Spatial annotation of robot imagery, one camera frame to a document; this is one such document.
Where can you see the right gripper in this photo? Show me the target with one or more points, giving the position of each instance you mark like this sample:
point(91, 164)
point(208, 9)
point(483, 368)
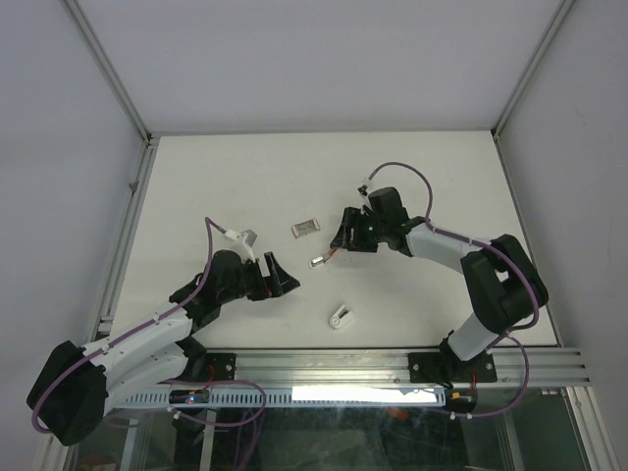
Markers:
point(352, 218)

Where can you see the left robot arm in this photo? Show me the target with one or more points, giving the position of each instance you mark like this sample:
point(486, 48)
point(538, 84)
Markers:
point(79, 385)

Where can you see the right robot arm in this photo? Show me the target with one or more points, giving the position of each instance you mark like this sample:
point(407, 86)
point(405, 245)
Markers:
point(503, 285)

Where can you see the white slotted cable duct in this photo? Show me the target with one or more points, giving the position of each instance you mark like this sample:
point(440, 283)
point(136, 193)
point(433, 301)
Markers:
point(303, 396)

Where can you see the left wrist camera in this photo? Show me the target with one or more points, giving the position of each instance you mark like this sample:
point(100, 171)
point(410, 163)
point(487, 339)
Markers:
point(241, 243)

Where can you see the pink white stapler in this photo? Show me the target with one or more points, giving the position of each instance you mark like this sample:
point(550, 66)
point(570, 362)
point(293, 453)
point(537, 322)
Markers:
point(322, 259)

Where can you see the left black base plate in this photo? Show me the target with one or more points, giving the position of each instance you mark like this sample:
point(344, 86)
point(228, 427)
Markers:
point(221, 368)

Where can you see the aluminium mounting rail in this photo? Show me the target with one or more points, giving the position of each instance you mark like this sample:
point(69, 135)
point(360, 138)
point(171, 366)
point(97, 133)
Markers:
point(538, 367)

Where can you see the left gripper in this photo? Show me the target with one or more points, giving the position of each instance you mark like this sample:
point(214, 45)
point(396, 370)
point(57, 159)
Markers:
point(276, 284)

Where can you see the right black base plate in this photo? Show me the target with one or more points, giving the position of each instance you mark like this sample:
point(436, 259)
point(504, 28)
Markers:
point(434, 367)

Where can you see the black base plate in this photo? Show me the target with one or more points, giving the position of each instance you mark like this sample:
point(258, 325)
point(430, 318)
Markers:
point(434, 367)
point(221, 368)

